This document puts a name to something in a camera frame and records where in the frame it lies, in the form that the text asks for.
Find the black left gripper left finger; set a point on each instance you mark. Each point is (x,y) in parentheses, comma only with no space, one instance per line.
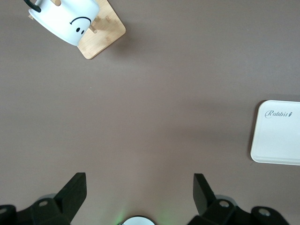
(58,211)

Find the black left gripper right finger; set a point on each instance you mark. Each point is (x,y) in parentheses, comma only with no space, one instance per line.
(218,213)

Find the cream rabbit print tray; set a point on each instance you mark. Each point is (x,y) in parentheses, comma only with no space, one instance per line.
(276,140)

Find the brown table mat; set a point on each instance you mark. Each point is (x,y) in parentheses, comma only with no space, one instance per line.
(150,93)

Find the wooden mug tree stand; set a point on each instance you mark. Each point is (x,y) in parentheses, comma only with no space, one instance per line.
(105,30)

